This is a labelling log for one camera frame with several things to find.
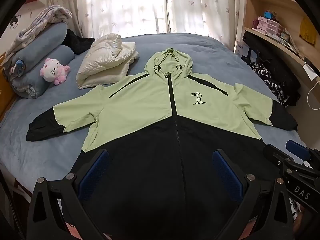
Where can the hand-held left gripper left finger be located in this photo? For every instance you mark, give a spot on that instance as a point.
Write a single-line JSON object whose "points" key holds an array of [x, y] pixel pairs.
{"points": [[95, 171]]}

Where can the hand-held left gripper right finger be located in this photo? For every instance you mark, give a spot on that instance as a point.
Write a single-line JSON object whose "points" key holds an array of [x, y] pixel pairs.
{"points": [[226, 173]]}

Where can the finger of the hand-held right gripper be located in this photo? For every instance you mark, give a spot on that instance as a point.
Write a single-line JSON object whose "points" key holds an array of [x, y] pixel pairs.
{"points": [[298, 150], [275, 155]]}

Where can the green and black hooded jacket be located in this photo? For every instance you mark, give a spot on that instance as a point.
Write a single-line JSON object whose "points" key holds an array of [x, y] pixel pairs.
{"points": [[140, 100]]}

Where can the bed with blue fleece cover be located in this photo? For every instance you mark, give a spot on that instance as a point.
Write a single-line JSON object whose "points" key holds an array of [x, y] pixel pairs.
{"points": [[37, 152]]}

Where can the white paper sheet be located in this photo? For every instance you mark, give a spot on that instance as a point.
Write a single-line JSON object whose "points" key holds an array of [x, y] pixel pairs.
{"points": [[309, 72]]}

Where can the zebra print cloth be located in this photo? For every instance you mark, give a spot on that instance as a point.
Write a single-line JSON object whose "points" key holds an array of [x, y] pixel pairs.
{"points": [[260, 71]]}

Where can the black round pad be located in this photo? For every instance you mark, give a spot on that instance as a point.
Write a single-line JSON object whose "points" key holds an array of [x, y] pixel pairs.
{"points": [[312, 63]]}

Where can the black bag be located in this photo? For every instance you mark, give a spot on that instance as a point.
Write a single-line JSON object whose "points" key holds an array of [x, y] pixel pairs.
{"points": [[275, 62]]}

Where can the pink cat plush toy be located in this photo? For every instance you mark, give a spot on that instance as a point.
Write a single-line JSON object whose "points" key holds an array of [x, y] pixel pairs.
{"points": [[51, 70]]}

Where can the blue rolled fleece blanket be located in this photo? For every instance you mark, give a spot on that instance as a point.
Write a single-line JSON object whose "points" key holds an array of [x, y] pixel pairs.
{"points": [[30, 82], [47, 36]]}

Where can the white printed box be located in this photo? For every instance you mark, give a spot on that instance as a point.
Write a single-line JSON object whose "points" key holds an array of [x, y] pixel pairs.
{"points": [[242, 50]]}

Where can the cream puffer jacket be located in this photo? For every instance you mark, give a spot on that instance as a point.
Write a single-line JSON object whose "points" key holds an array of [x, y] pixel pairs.
{"points": [[105, 60]]}

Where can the colourful small box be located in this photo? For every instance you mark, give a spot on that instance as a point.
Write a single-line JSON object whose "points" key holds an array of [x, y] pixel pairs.
{"points": [[285, 36]]}

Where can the yellow bag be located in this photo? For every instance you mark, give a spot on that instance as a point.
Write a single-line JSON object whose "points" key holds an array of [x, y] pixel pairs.
{"points": [[308, 31]]}

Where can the stack of pink boxes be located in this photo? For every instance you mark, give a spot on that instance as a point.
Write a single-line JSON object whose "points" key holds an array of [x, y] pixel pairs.
{"points": [[268, 26]]}

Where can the small blue box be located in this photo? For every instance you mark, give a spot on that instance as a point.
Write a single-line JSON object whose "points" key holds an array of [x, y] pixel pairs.
{"points": [[268, 14]]}

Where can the wooden bookshelf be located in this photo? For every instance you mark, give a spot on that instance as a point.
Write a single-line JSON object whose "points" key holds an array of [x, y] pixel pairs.
{"points": [[287, 7]]}

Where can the floral quilt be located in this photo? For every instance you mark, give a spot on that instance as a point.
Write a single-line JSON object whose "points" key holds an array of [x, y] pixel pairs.
{"points": [[42, 20]]}

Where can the white leaf print curtain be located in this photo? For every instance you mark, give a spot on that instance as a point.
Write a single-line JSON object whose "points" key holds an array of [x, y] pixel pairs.
{"points": [[120, 7], [205, 7]]}

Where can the wooden bed frame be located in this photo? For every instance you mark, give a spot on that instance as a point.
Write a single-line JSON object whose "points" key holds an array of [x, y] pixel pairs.
{"points": [[5, 90]]}

